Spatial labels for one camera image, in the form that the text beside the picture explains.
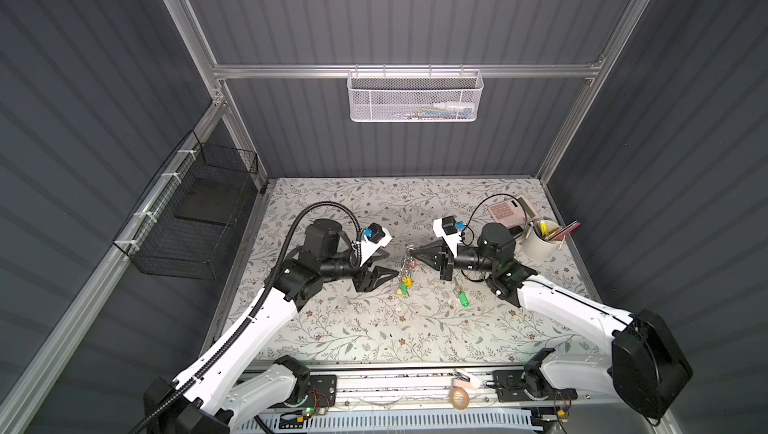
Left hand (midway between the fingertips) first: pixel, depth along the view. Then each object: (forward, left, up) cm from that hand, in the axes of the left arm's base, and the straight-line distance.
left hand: (391, 262), depth 70 cm
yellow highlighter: (+17, -50, -14) cm, 55 cm away
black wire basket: (+12, +51, +2) cm, 53 cm away
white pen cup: (+12, -47, -12) cm, 50 cm away
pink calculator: (+30, -47, -21) cm, 60 cm away
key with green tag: (0, -22, -24) cm, 32 cm away
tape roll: (-25, -15, -24) cm, 38 cm away
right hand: (+1, -6, 0) cm, 6 cm away
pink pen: (+14, -55, -12) cm, 58 cm away
